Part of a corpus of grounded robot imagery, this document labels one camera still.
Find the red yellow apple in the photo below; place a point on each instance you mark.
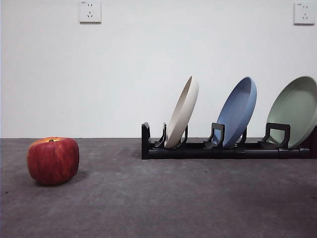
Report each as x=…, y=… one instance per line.
x=53, y=162

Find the white wall socket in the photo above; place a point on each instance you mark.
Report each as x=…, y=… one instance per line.
x=90, y=12
x=304, y=13

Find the cream yellow plate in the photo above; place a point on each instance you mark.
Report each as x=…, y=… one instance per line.
x=182, y=114

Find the black plate rack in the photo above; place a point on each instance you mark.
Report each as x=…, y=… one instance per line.
x=188, y=153

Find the blue plate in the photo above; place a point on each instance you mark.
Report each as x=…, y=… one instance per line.
x=237, y=111

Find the pale green plate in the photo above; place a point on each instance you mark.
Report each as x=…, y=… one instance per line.
x=294, y=106

